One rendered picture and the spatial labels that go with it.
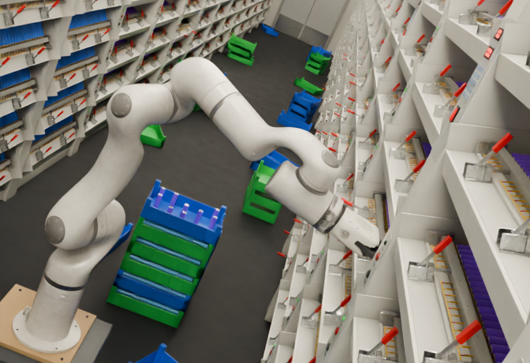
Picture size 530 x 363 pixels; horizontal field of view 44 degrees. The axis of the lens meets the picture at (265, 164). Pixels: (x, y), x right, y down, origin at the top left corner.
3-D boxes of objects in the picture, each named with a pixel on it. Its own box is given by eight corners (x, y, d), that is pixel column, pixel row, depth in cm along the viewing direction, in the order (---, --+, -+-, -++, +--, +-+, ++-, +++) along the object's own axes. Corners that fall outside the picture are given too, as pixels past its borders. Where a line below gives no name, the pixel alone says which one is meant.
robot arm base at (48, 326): (-2, 333, 179) (16, 278, 173) (33, 300, 197) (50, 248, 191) (61, 364, 178) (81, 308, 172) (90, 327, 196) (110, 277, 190)
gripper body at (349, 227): (341, 211, 137) (383, 242, 138) (341, 194, 147) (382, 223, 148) (319, 237, 140) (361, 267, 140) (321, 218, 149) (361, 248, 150)
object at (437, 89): (435, 158, 130) (448, 88, 126) (412, 96, 187) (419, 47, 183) (542, 171, 128) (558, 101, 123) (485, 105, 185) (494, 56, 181)
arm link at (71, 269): (34, 270, 179) (59, 195, 171) (83, 256, 195) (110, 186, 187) (63, 295, 174) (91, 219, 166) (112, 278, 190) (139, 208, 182)
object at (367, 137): (352, 199, 208) (359, 157, 204) (354, 147, 266) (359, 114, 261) (418, 207, 206) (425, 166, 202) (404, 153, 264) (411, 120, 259)
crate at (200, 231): (139, 216, 247) (147, 198, 244) (150, 195, 266) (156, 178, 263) (214, 245, 250) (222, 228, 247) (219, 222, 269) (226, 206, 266)
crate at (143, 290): (112, 285, 257) (118, 268, 254) (124, 260, 276) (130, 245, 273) (184, 312, 260) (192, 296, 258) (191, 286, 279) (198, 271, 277)
